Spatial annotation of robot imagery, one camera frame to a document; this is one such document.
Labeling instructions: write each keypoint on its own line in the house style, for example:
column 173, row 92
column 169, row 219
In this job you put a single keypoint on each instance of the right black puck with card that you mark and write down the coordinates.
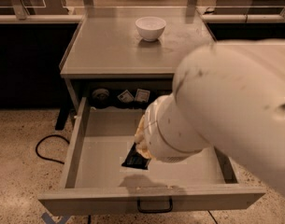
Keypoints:
column 143, row 98

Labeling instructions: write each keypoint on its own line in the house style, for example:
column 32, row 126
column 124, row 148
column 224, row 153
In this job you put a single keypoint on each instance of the left dark cabinet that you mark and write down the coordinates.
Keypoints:
column 30, row 56

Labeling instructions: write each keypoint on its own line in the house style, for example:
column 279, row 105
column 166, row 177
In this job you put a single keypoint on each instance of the round black white device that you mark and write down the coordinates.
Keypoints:
column 100, row 98

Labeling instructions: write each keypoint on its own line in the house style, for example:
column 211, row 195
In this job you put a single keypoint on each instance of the blue floor tape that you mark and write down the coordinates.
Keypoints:
column 49, row 219

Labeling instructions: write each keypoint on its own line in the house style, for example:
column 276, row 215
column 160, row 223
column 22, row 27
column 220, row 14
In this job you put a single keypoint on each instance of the left black puck with card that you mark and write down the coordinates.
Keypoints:
column 123, row 99

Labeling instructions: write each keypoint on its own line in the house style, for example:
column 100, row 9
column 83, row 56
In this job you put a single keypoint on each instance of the white ceramic bowl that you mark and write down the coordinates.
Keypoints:
column 150, row 28

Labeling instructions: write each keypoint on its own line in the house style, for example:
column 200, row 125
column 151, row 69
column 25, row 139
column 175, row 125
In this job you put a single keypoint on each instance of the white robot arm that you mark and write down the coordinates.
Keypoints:
column 229, row 95

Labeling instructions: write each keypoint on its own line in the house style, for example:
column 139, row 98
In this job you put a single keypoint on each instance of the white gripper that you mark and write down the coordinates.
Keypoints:
column 155, row 134

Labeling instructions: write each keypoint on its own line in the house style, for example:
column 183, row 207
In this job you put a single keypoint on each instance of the grey open drawer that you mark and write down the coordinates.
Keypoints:
column 94, row 182

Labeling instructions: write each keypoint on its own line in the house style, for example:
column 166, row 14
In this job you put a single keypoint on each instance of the black puck with card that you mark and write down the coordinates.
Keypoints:
column 143, row 98
column 123, row 99

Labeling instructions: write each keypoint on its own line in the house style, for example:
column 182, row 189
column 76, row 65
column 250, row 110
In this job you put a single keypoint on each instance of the grey counter cabinet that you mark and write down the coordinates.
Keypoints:
column 108, row 48

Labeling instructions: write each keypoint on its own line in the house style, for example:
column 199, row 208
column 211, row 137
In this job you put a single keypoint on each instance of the black drawer handle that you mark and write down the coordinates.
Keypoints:
column 154, row 207

